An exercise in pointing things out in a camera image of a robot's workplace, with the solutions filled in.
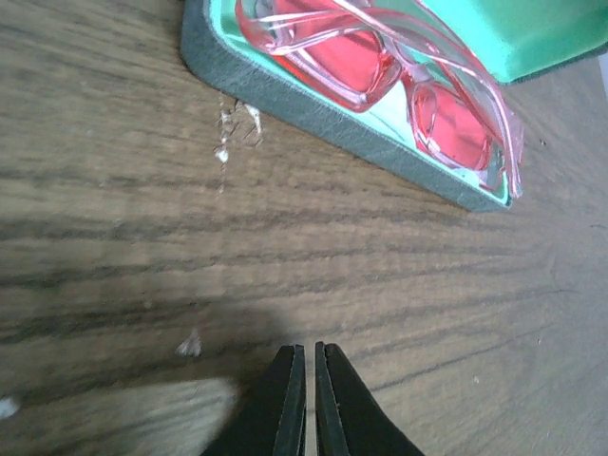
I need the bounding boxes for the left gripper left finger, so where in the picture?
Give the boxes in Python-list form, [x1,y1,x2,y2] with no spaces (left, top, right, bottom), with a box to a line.
[202,345,307,456]

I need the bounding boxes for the red transparent sunglasses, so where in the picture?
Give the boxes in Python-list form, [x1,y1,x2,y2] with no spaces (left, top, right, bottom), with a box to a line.
[235,1,523,198]

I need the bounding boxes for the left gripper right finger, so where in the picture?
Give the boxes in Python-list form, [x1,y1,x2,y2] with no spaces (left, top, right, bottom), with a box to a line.
[314,341,423,456]

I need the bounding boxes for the teal glasses case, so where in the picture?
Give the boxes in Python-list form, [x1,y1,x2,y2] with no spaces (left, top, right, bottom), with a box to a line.
[180,1,607,212]

